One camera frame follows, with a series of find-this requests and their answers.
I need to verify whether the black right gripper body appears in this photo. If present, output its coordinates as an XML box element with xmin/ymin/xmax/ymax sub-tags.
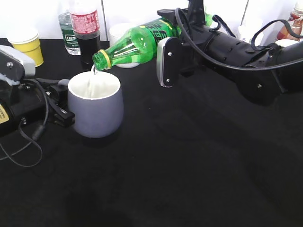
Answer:
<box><xmin>178</xmin><ymin>26</ymin><xmax>218</xmax><ymax>73</ymax></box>

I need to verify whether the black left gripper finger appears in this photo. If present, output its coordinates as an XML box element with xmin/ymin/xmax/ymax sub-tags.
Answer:
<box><xmin>46</xmin><ymin>85</ymin><xmax>75</xmax><ymax>127</ymax></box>
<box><xmin>35</xmin><ymin>78</ymin><xmax>60</xmax><ymax>89</ymax></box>

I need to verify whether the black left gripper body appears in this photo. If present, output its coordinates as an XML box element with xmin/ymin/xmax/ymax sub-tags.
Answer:
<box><xmin>0</xmin><ymin>78</ymin><xmax>50</xmax><ymax>137</ymax></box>

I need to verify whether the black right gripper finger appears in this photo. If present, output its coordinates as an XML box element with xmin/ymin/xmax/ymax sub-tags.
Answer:
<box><xmin>157</xmin><ymin>9</ymin><xmax>178</xmax><ymax>26</ymax></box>

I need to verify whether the grey ceramic mug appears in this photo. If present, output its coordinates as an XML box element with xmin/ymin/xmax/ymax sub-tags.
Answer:
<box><xmin>58</xmin><ymin>71</ymin><xmax>124</xmax><ymax>138</ymax></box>

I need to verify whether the green plastic soda bottle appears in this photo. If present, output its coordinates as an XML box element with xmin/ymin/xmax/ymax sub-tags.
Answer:
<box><xmin>92</xmin><ymin>17</ymin><xmax>180</xmax><ymax>71</ymax></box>

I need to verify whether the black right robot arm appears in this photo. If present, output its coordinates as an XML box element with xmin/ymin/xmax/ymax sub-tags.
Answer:
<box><xmin>38</xmin><ymin>9</ymin><xmax>303</xmax><ymax>105</ymax></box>

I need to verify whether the yellow paper cup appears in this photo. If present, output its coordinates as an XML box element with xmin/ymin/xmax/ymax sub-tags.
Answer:
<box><xmin>7</xmin><ymin>26</ymin><xmax>44</xmax><ymax>67</ymax></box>

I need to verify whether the clear green-label water bottle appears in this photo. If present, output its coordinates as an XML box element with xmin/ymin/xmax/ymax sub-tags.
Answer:
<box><xmin>58</xmin><ymin>12</ymin><xmax>80</xmax><ymax>56</ymax></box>

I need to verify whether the small white bottle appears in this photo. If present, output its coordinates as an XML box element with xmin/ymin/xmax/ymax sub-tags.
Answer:
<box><xmin>236</xmin><ymin>17</ymin><xmax>263</xmax><ymax>44</ymax></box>

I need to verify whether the dark cola bottle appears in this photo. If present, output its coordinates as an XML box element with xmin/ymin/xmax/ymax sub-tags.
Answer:
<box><xmin>68</xmin><ymin>0</ymin><xmax>100</xmax><ymax>65</ymax></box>

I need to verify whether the white bowl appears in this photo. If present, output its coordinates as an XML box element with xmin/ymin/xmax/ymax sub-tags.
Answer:
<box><xmin>275</xmin><ymin>39</ymin><xmax>299</xmax><ymax>47</ymax></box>

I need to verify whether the red tea bottle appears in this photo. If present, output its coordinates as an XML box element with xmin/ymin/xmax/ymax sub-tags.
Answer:
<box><xmin>276</xmin><ymin>0</ymin><xmax>303</xmax><ymax>42</ymax></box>

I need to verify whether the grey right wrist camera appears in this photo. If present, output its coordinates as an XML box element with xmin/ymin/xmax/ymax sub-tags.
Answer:
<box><xmin>156</xmin><ymin>37</ymin><xmax>182</xmax><ymax>87</ymax></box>

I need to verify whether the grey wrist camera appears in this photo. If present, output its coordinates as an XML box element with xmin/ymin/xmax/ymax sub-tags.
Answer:
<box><xmin>0</xmin><ymin>45</ymin><xmax>36</xmax><ymax>82</ymax></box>
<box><xmin>156</xmin><ymin>37</ymin><xmax>182</xmax><ymax>87</ymax></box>

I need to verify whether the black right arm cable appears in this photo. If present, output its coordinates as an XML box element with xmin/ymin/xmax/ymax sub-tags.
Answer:
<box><xmin>174</xmin><ymin>7</ymin><xmax>303</xmax><ymax>71</ymax></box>

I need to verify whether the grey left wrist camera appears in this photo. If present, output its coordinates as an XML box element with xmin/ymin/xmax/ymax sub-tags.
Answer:
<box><xmin>0</xmin><ymin>45</ymin><xmax>36</xmax><ymax>82</ymax></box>

